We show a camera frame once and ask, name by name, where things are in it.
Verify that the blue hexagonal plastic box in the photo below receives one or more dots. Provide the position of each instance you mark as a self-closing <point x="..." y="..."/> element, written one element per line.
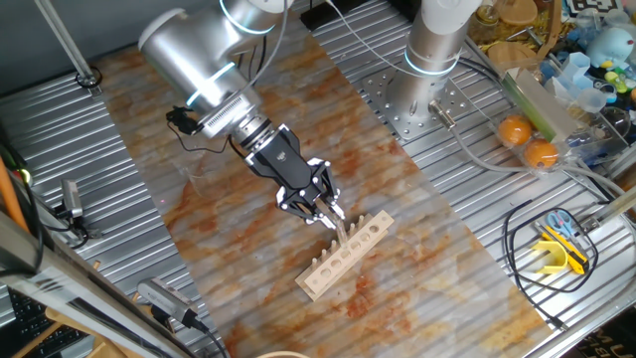
<point x="577" y="67"/>

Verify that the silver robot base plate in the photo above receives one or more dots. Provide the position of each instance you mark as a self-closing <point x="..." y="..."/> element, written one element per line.
<point x="382" y="99"/>

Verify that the clear plastic cup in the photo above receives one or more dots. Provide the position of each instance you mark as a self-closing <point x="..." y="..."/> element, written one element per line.
<point x="591" y="99"/>

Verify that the wooden round disc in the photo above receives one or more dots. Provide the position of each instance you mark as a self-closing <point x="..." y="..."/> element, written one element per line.
<point x="512" y="52"/>
<point x="517" y="11"/>

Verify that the clear glass test tube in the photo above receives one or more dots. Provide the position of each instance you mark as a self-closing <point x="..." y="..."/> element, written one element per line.
<point x="340" y="229"/>

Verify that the clear round glass bowl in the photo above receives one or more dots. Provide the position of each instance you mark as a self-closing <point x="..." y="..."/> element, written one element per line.
<point x="615" y="123"/>

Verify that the black camera clamp mount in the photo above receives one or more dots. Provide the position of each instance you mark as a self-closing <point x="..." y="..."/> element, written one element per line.
<point x="74" y="229"/>

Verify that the green yellow small toy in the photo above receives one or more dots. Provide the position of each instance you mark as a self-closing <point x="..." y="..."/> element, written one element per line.
<point x="616" y="82"/>

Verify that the orange fruit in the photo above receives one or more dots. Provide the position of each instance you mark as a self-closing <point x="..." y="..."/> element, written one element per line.
<point x="541" y="153"/>
<point x="515" y="130"/>

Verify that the clear plastic fruit container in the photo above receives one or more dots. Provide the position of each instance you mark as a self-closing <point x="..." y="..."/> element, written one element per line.
<point x="561" y="149"/>

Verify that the yellow utility knife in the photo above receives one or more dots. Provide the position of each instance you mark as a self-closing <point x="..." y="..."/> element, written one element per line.
<point x="571" y="256"/>

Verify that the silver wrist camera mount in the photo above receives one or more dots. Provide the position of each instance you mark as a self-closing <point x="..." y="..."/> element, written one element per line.
<point x="228" y="117"/>

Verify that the orange rod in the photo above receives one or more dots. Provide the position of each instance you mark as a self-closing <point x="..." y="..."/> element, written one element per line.
<point x="10" y="199"/>

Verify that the blue plush toy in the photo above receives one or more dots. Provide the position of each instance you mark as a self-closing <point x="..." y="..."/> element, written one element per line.
<point x="611" y="47"/>

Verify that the grey depth camera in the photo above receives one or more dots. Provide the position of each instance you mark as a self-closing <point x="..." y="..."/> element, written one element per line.
<point x="72" y="198"/>
<point x="164" y="298"/>

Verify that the black keyboard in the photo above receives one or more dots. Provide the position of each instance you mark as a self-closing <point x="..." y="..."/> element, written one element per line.
<point x="30" y="318"/>

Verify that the silver metal pole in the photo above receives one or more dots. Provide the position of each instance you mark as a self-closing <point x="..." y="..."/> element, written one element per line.
<point x="62" y="40"/>

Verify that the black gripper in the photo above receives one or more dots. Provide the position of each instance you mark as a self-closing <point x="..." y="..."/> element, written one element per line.
<point x="280" y="159"/>

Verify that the aluminium profile post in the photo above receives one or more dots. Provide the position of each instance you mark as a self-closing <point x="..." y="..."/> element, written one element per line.
<point x="616" y="206"/>

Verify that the glass jar with lid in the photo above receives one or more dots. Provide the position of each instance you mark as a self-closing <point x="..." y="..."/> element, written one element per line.
<point x="487" y="17"/>

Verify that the black printed box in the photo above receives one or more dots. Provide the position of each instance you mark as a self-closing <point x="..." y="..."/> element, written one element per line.
<point x="606" y="343"/>

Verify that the green clear plastic box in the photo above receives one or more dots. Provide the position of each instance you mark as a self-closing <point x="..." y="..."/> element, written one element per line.
<point x="539" y="102"/>

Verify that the orange marble pattern mat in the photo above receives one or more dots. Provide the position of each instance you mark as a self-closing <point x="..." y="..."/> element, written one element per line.
<point x="397" y="273"/>

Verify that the black white fiducial marker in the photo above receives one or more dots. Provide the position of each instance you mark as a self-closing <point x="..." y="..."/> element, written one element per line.
<point x="593" y="6"/>

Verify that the wooden test tube rack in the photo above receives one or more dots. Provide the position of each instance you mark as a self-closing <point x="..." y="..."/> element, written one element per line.
<point x="385" y="219"/>

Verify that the silver frame beam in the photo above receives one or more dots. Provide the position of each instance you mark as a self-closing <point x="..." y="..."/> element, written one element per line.
<point x="99" y="303"/>

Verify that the yellow curved plastic part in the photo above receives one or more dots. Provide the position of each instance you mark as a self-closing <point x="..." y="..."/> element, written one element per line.
<point x="551" y="266"/>

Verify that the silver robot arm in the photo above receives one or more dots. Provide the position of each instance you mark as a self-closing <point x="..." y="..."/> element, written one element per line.
<point x="199" y="54"/>

